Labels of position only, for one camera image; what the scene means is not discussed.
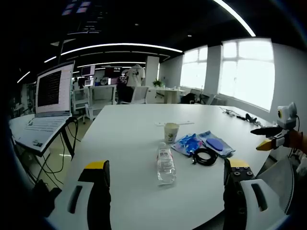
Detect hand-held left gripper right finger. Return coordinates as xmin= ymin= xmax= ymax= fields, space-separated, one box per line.
xmin=223 ymin=158 xmax=291 ymax=230

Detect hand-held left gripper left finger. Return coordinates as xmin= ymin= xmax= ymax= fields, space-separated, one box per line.
xmin=45 ymin=160 xmax=112 ymax=230

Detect blue-lidded wet wipes pack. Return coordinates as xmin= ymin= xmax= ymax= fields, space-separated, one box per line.
xmin=199 ymin=130 xmax=236 ymax=159

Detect black cable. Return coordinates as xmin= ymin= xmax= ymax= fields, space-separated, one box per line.
xmin=191 ymin=148 xmax=218 ymax=166

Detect clear plastic water bottle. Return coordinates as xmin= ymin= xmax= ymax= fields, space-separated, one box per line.
xmin=156 ymin=141 xmax=177 ymax=187

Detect white paper cup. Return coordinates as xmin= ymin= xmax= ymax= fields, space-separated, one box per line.
xmin=164 ymin=122 xmax=180 ymax=144

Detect person's right hand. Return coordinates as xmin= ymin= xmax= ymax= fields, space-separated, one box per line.
xmin=287 ymin=130 xmax=307 ymax=155

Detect grey mesh chair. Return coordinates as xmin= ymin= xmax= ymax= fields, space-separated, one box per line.
xmin=256 ymin=154 xmax=297 ymax=215

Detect dark bulky object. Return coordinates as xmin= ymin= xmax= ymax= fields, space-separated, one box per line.
xmin=31 ymin=179 xmax=63 ymax=216

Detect large window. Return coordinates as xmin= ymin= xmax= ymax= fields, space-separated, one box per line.
xmin=218 ymin=39 xmax=275 ymax=111
xmin=179 ymin=46 xmax=208 ymax=89

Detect black laptop stand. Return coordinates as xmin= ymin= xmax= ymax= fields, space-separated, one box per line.
xmin=61 ymin=117 xmax=79 ymax=160

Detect white table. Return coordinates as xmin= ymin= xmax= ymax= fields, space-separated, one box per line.
xmin=47 ymin=103 xmax=279 ymax=230

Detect flat white strip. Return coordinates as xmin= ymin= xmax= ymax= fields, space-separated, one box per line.
xmin=154 ymin=121 xmax=195 ymax=127

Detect dark office chair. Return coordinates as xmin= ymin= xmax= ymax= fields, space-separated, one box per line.
xmin=181 ymin=92 xmax=202 ymax=105

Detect silver open laptop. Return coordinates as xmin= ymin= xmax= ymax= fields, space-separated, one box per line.
xmin=14 ymin=60 xmax=75 ymax=158

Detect desk monitor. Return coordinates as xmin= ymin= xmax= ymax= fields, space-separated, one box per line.
xmin=81 ymin=66 xmax=96 ymax=77

